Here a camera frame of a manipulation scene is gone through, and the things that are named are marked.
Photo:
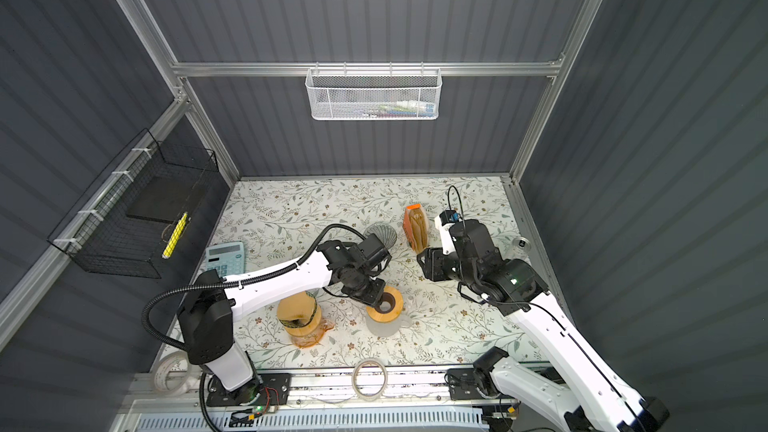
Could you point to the clear tape roll left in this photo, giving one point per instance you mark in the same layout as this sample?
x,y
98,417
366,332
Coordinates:
x,y
175,375

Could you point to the green glass dripper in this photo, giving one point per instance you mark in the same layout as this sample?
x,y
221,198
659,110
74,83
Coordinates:
x,y
301,331

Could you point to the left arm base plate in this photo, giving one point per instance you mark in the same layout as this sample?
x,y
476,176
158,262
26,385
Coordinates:
x,y
267,389

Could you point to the orange glass carafe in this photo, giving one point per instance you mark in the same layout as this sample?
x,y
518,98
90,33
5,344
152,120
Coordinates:
x,y
313,337

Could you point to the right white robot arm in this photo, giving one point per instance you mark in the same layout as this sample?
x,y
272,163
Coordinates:
x,y
591,396

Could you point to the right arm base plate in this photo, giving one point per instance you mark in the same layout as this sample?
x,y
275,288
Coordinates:
x,y
463,386

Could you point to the clear plastic bottle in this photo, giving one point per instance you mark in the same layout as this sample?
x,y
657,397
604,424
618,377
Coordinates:
x,y
521,244

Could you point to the tape roll centre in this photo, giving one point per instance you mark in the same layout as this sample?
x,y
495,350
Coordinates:
x,y
369,379

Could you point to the light blue calculator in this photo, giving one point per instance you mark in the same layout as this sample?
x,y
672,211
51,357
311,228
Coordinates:
x,y
225,258

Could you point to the white wire basket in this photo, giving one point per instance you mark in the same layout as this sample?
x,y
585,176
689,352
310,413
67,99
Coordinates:
x,y
369,93

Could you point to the orange coffee filter box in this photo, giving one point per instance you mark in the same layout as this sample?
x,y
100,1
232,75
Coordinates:
x,y
416,228

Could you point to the grey glass dripper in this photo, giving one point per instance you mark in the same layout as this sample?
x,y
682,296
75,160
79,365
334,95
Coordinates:
x,y
385,232

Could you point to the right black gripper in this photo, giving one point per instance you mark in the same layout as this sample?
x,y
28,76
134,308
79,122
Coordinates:
x,y
437,262

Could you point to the yellow striped stick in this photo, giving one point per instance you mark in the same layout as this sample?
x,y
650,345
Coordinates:
x,y
175,236

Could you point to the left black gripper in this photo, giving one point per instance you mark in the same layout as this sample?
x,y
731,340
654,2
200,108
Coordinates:
x,y
369,291

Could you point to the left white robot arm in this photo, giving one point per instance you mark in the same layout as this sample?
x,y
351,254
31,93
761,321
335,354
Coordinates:
x,y
212,305

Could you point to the white vented cable duct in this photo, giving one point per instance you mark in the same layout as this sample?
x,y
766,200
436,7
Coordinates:
x,y
440,418

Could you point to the black wire basket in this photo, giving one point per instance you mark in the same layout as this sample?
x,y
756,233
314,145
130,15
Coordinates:
x,y
123,227

